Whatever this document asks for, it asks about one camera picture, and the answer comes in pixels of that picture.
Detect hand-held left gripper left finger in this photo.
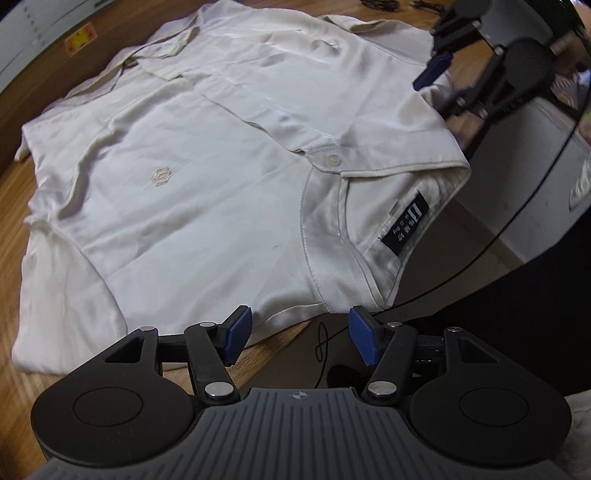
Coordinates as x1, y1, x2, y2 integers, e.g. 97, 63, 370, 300
69, 305, 254, 407

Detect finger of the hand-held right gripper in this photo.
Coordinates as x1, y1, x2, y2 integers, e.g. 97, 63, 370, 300
438, 45, 533, 123
412, 0, 491, 92

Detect white short-sleeved shirt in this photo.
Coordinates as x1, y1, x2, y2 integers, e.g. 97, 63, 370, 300
11, 0, 472, 376

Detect thin black cable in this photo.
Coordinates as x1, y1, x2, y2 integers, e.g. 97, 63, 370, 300
315, 122, 583, 391

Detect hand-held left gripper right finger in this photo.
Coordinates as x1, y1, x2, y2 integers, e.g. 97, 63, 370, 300
348, 305, 522, 409

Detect red and yellow sticker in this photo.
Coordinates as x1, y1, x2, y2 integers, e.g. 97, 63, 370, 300
64, 24, 96, 57

